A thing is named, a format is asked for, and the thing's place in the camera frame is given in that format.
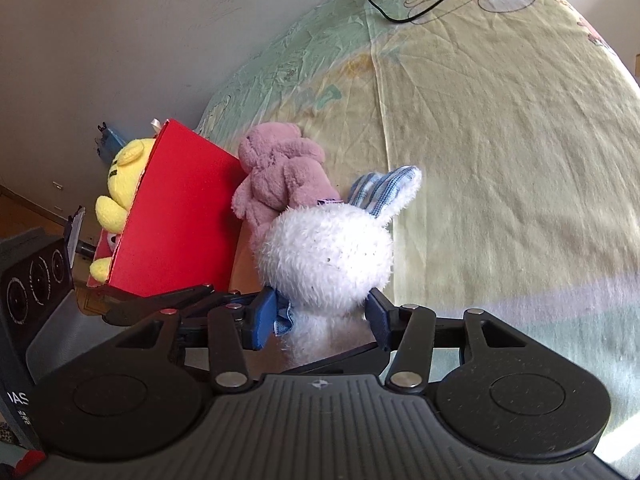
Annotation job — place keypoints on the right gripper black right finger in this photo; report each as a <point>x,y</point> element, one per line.
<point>407,331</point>

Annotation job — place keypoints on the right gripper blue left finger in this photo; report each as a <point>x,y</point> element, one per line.
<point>238,324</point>

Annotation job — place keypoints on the white rabbit plush blue bow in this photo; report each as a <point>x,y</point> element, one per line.
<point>323,260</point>

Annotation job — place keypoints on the pink teddy bear plush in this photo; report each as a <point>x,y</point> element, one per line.
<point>284,170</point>

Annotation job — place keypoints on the yellow tiger plush toy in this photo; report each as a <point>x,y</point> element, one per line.
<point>112,210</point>

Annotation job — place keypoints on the red cardboard box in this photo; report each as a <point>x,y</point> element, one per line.
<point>181,231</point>

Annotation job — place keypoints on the blue plastic bag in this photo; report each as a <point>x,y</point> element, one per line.
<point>108,143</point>

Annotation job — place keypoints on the cartoon print bed sheet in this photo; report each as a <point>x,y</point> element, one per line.
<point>525,124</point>

